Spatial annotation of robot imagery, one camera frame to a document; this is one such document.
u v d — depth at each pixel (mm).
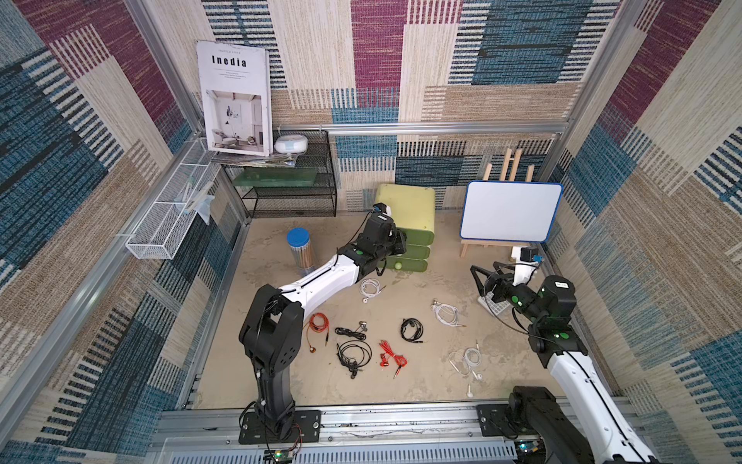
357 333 877
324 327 907
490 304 685
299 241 869
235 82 763
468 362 831
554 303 567
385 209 805
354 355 851
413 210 916
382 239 695
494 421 729
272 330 477
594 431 443
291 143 871
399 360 836
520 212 963
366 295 966
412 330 896
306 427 731
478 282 720
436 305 940
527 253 653
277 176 1030
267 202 1191
